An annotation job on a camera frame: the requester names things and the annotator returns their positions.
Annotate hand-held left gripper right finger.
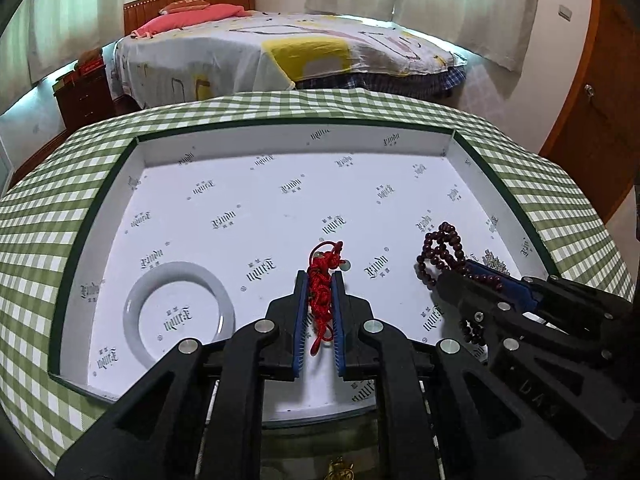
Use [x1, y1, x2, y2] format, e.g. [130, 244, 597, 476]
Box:
[330, 272, 586, 480]

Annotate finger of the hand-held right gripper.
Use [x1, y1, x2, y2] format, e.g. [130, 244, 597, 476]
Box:
[467, 260, 640, 361]
[438, 270, 637, 441]

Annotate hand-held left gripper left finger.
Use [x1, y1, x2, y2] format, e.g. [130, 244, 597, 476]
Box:
[54, 270, 313, 480]

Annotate red knotted cord bracelet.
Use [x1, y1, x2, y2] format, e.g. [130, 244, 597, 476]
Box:
[306, 241, 346, 356]

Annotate dark red bead bracelet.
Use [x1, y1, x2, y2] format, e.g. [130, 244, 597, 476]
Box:
[416, 222, 488, 348]

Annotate green jewelry tray white lining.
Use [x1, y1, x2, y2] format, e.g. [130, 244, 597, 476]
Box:
[48, 119, 562, 428]

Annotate silver beaded jewelry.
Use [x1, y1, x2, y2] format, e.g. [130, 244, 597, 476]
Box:
[480, 252, 511, 276]

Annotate dark green box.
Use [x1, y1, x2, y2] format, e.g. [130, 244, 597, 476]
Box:
[260, 410, 381, 480]

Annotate small gold ornament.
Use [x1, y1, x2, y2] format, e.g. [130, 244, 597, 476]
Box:
[327, 456, 357, 480]

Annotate white jade bangle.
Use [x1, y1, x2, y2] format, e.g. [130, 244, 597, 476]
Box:
[123, 261, 236, 368]

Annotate brown wooden door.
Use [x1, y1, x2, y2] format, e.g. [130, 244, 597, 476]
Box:
[540, 0, 640, 223]

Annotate green checked tablecloth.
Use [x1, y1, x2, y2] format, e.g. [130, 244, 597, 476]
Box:
[0, 87, 621, 476]

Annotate bed with patterned sheet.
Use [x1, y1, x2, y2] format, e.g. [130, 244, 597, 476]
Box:
[107, 10, 468, 111]

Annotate dark wooden nightstand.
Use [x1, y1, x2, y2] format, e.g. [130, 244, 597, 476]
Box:
[52, 67, 118, 128]

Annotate pink pillow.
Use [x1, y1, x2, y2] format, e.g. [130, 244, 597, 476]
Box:
[131, 3, 251, 39]

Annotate red boxes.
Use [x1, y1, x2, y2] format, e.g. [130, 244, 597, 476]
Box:
[72, 47, 106, 78]

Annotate red embroidered cushion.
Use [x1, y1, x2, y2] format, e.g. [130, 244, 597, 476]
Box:
[159, 0, 211, 15]

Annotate wooden headboard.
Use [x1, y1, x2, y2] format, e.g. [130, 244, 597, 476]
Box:
[123, 0, 256, 36]

